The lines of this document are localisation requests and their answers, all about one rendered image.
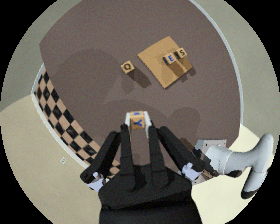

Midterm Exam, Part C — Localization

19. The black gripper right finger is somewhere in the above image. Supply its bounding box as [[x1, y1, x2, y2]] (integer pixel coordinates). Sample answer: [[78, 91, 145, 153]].
[[144, 111, 206, 190]]

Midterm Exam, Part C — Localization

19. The tan square mat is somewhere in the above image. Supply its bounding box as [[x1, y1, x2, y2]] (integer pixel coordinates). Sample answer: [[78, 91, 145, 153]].
[[137, 36, 192, 89]]

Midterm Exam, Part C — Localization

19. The wooden letter block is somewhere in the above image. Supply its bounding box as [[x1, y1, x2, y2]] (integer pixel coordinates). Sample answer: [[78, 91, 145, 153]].
[[162, 53, 177, 65], [121, 61, 135, 74], [173, 48, 187, 59], [130, 111, 145, 130]]

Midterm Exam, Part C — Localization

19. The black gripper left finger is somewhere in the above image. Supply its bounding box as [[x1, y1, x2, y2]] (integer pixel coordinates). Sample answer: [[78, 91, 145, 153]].
[[80, 113, 136, 193]]

